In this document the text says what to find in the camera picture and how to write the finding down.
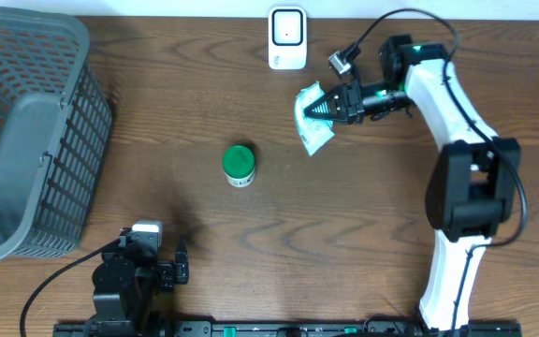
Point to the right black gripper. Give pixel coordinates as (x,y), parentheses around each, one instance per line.
(349,104)

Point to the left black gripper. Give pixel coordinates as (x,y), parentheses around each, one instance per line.
(165,271)

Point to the teal snack packet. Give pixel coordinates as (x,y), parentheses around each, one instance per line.
(314,133)

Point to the green lid jar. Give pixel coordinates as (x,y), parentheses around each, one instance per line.
(239,166)

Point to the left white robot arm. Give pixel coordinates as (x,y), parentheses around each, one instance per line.
(126,282)

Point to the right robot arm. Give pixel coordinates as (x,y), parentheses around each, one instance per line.
(472,187)

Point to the grey plastic basket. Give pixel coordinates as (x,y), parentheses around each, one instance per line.
(55,126)

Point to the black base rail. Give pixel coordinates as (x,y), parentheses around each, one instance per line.
(380,326)

